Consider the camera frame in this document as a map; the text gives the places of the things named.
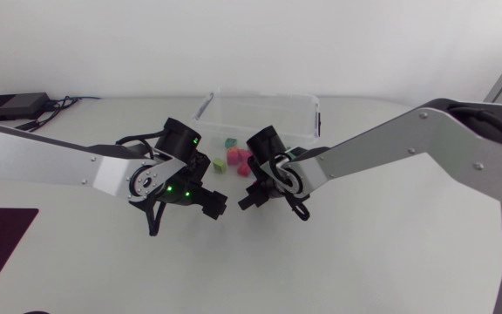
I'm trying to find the clear plastic container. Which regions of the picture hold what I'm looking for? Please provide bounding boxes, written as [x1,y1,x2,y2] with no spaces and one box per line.
[191,88,322,147]

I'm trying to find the black power brick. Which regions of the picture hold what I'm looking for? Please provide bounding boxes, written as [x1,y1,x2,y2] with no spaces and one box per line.
[0,92,51,122]

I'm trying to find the black cable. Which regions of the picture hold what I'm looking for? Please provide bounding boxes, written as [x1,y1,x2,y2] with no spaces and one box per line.
[14,96,80,133]

